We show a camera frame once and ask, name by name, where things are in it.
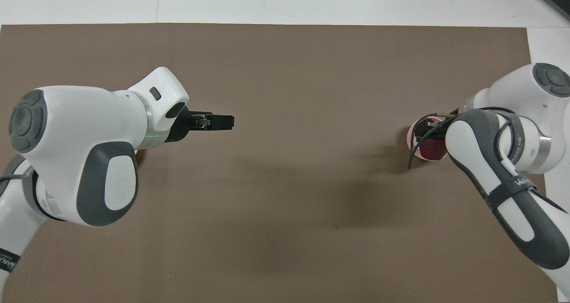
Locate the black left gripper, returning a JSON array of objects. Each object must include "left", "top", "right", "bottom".
[{"left": 165, "top": 109, "right": 235, "bottom": 143}]

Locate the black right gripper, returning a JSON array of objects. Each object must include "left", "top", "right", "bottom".
[{"left": 415, "top": 115, "right": 451, "bottom": 140}]

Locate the dark red apple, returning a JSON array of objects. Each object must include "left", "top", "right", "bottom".
[{"left": 420, "top": 137, "right": 448, "bottom": 160}]

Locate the pink bowl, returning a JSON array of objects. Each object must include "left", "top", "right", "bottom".
[{"left": 407, "top": 116, "right": 451, "bottom": 162}]

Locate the brown table mat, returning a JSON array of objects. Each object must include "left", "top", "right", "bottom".
[{"left": 0, "top": 23, "right": 558, "bottom": 303}]

